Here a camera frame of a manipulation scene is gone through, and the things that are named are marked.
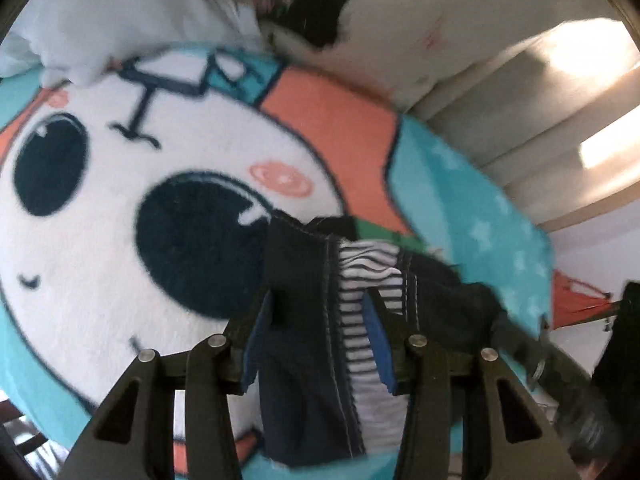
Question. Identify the dark cloth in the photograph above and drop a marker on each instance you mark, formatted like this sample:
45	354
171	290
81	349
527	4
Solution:
320	15

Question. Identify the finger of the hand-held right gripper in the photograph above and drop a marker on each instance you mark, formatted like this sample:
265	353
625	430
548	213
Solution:
555	375

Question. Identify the dark navy pants striped lining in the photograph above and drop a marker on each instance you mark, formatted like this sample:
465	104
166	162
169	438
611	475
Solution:
300	400

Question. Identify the beige padded headboard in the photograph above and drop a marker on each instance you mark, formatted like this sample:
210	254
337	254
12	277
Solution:
540	135

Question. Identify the red cloth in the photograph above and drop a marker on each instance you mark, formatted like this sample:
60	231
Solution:
580	302

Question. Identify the white pillow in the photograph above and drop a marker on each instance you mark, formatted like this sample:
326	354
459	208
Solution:
115	15

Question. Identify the cream bed sheet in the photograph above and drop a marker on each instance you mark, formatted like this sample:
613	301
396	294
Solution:
450	15

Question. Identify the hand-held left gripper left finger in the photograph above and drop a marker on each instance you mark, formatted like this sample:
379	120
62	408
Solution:
251	360

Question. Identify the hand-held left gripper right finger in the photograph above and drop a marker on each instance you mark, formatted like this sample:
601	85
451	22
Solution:
381	355

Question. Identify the cartoon printed blanket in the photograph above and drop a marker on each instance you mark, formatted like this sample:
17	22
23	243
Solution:
165	270

